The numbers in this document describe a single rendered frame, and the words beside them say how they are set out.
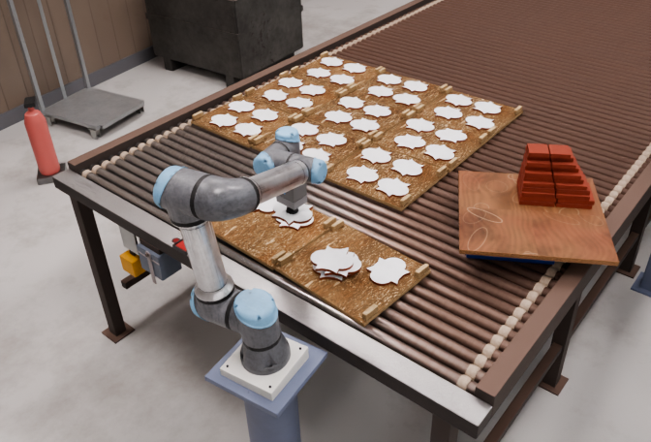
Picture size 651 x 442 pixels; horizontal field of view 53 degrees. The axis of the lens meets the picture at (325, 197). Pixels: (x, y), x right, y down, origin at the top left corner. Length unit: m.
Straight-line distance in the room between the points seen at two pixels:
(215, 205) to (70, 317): 2.22
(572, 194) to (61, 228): 3.10
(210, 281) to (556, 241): 1.15
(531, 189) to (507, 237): 0.24
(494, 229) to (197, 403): 1.58
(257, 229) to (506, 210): 0.91
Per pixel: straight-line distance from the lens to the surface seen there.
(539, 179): 2.42
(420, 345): 2.04
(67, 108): 5.70
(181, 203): 1.64
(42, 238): 4.36
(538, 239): 2.29
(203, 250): 1.77
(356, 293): 2.16
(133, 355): 3.41
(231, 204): 1.60
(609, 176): 2.95
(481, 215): 2.36
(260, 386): 1.96
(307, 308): 2.14
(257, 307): 1.85
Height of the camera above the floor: 2.39
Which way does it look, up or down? 34 degrees down
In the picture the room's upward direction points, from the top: 2 degrees counter-clockwise
